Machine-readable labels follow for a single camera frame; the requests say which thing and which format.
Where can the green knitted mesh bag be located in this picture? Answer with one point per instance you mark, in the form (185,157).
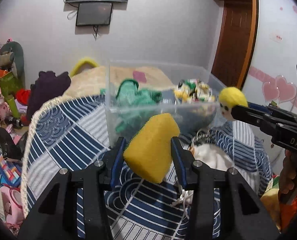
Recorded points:
(131,107)

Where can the green cardboard box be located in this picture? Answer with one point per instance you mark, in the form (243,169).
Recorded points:
(9,84)

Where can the floral patterned cloth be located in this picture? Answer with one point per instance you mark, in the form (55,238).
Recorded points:
(193,90)

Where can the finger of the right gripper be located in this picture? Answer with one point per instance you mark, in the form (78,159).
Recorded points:
(266,122)
(270,109)

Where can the yellow curved pillow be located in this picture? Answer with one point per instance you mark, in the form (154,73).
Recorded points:
(83,64)

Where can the yellow sponge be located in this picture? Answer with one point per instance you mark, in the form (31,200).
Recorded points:
(148,154)

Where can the pink bunny plush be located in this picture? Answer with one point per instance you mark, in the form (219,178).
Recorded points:
(4,108)

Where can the yellow felt doll head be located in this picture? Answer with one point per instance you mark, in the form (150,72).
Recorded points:
(230,97)

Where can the green bottle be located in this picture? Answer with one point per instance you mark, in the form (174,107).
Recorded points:
(12,104)

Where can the brown wooden door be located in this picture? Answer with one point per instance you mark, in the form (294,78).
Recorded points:
(233,43)

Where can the beige fleece blanket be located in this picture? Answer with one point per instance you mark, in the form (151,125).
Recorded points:
(91,81)

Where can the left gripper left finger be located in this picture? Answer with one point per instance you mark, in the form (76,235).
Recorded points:
(54,216)

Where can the right hand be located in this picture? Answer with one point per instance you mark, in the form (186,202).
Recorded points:
(288,179)

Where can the small black wall monitor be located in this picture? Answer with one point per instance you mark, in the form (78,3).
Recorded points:
(94,14)

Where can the white wardrobe sliding door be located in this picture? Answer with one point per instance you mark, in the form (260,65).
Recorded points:
(272,75)

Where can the red plush item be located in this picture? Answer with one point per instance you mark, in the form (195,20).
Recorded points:
(23,96)

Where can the dark purple garment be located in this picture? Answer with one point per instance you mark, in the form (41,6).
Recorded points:
(48,86)

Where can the grey green dinosaur plush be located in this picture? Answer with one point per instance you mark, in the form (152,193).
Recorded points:
(12,58)

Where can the clear plastic storage bin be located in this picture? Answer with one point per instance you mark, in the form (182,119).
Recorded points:
(190,117)

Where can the blue white patterned tablecloth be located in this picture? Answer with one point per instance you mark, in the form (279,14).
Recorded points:
(72,134)

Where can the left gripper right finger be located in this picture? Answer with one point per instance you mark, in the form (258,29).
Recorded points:
(242,214)

